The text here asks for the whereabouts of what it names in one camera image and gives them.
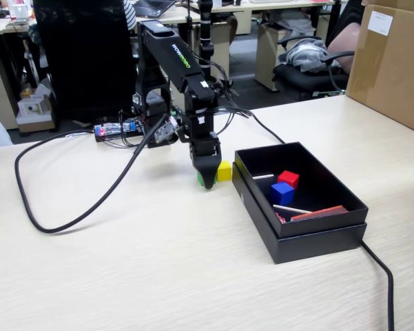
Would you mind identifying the large cardboard box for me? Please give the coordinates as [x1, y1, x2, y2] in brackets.
[344, 0, 414, 137]

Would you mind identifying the flat red orange box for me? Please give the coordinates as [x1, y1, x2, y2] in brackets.
[291, 205, 349, 221]

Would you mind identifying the yellow wooden cube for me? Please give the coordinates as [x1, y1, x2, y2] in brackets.
[216, 160, 233, 183]

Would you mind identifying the white shipping label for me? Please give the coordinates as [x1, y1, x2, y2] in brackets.
[369, 10, 393, 35]

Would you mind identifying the open black laptop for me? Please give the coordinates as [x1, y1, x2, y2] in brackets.
[132, 0, 177, 18]

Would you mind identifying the beige drawer cabinet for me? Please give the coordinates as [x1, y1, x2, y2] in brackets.
[0, 51, 20, 134]

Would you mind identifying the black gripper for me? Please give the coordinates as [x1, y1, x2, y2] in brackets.
[184, 112, 222, 190]

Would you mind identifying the beige desk pedestal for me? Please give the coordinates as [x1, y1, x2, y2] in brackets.
[254, 22, 318, 92]

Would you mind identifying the long white stick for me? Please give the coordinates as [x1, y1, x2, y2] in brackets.
[273, 204, 313, 214]

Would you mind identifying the black box inner tray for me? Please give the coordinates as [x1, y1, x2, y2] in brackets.
[234, 140, 369, 239]

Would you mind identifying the pink beige garment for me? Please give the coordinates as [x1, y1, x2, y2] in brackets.
[327, 22, 362, 75]

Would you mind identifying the black high-back office chair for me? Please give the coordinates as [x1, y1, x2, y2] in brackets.
[32, 0, 141, 120]

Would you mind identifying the red wooden cube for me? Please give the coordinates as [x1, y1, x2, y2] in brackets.
[277, 170, 300, 190]

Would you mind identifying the thin black wire bundle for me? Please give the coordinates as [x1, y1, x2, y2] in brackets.
[118, 44, 254, 149]

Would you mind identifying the grey clothes pile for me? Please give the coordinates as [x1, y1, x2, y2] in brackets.
[284, 37, 342, 73]

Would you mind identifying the black office chair with armrests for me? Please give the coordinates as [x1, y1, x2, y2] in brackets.
[272, 34, 355, 101]

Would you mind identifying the black power cable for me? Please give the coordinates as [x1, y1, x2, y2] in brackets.
[240, 109, 395, 331]

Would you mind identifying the white office desk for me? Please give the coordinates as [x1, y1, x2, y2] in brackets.
[0, 15, 39, 36]
[130, 6, 245, 27]

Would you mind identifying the thick black camera cable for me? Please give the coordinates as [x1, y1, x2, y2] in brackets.
[14, 113, 168, 234]

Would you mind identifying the black box outer shell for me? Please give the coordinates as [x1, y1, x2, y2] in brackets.
[231, 161, 368, 265]

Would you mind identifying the controller board with red light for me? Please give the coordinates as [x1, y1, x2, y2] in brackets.
[94, 120, 141, 139]

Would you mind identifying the small white carton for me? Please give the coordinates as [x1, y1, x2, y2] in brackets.
[16, 94, 54, 134]

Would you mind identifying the black jointed stand pole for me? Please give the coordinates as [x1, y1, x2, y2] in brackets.
[189, 0, 216, 83]

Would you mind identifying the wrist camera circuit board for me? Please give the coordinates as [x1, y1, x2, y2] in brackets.
[154, 115, 180, 144]

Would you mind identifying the striped shirt person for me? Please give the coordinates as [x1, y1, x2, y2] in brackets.
[122, 0, 137, 30]

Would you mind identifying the blue wooden cube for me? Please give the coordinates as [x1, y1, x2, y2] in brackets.
[269, 181, 295, 206]

